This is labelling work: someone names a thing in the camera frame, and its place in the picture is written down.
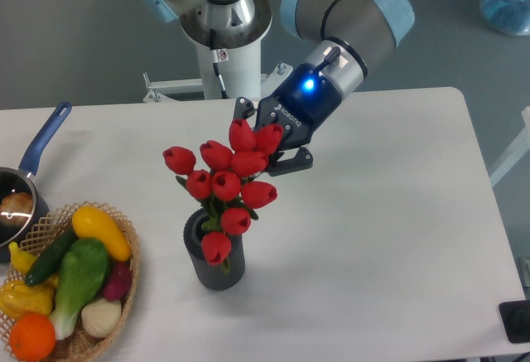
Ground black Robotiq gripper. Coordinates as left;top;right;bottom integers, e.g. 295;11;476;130
233;63;342;176

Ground red tulip bouquet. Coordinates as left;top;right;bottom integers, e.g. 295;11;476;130
162;118;285;274

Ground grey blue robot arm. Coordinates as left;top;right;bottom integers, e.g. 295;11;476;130
143;0;414;177

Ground dark grey ribbed vase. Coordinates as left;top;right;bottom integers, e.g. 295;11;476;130
183;209;246;291

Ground yellow squash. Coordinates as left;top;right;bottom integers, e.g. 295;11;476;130
71;205;132;263

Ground purple radish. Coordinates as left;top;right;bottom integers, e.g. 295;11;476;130
102;262;133;301

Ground green bok choy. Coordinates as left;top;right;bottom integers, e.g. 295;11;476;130
50;238;109;340

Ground white garlic bulb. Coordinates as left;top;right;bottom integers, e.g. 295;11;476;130
81;298;122;338

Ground green cucumber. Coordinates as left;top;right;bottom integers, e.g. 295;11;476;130
24;227;78;286

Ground blue plastic bag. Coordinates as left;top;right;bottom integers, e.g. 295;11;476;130
479;0;529;36

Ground fried food in pan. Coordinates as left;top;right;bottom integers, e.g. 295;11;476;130
1;192;33;227

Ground yellow banana piece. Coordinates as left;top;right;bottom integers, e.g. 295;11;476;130
8;242;59;288

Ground black device at edge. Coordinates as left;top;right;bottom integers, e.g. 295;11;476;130
499;300;529;344

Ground yellow pumpkin gourd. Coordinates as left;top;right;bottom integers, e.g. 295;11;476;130
1;280;55;321

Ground orange fruit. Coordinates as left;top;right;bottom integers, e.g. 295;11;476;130
9;313;55;361

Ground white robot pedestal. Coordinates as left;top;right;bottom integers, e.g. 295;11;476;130
142;0;294;104

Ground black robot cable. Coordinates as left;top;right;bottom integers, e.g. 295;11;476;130
208;29;230;100

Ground white frame leg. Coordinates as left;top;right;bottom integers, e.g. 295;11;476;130
489;106;529;187

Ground blue handled saucepan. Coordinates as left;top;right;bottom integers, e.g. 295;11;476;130
1;102;72;263

